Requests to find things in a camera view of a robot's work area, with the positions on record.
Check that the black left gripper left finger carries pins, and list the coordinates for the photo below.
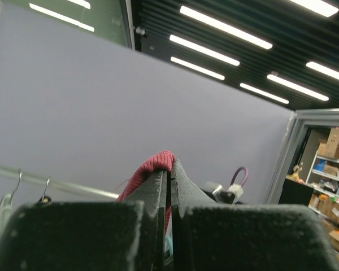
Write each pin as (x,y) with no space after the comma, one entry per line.
(124,235)

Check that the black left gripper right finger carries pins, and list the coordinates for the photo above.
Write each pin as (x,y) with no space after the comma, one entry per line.
(212,236)

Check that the red tank top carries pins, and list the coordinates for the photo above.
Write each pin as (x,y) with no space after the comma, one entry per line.
(162,161)

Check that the pale green plastic hanger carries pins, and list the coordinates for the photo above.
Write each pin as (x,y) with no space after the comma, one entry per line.
(6,206)

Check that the teal plastic hanger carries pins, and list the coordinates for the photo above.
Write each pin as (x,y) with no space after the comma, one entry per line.
(169,243)

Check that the yellow plastic hanger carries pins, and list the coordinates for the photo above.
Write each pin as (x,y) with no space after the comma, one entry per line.
(45,198)

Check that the storage shelf with boxes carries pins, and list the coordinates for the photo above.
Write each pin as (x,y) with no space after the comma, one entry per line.
(313,179)

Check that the metal clothes rack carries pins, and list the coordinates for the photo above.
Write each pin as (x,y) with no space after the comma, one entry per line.
(68,187)

